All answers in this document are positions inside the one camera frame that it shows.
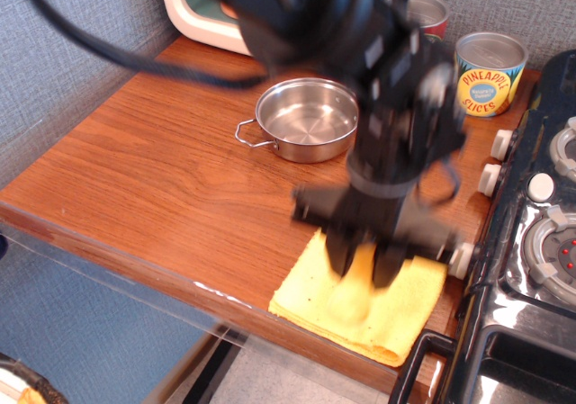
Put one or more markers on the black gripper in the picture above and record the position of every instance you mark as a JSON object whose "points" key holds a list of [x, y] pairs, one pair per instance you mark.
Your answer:
{"points": [[400, 228]]}

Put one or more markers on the yellow dish brush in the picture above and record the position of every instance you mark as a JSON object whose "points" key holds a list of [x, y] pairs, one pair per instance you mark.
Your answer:
{"points": [[350, 301]]}

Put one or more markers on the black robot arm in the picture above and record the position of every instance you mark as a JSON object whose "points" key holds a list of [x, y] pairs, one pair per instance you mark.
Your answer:
{"points": [[405, 88]]}

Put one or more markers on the small metal pot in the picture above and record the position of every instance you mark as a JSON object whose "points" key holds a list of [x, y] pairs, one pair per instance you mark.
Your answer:
{"points": [[304, 120]]}

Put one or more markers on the yellow folded cloth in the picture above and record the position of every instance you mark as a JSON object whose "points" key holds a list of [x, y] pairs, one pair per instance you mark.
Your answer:
{"points": [[397, 314]]}

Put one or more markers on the white stove knob front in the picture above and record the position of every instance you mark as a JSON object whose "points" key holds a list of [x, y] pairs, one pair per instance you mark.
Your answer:
{"points": [[460, 260]]}

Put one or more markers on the white stove knob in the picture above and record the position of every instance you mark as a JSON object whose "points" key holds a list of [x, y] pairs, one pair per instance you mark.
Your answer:
{"points": [[460, 260], [489, 178], [500, 144]]}

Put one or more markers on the white stove knob middle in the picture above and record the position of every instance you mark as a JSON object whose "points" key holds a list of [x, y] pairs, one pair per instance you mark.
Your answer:
{"points": [[489, 178]]}

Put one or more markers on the white stove knob back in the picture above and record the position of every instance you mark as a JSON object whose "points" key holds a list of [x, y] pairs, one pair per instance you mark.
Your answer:
{"points": [[500, 144]]}

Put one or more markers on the black toy stove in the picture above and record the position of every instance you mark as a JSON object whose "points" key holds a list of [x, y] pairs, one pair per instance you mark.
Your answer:
{"points": [[515, 339]]}

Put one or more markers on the pineapple slices can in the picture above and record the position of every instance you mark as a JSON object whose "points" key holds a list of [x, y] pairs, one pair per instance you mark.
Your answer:
{"points": [[490, 66]]}

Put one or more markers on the tomato sauce can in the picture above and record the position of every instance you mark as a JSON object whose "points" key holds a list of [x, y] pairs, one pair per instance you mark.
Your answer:
{"points": [[431, 16]]}

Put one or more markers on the toy microwave oven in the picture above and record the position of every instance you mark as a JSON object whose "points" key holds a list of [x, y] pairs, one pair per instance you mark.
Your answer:
{"points": [[208, 22]]}

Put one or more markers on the orange object bottom corner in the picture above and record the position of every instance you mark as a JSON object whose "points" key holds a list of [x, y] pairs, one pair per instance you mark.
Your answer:
{"points": [[38, 389]]}

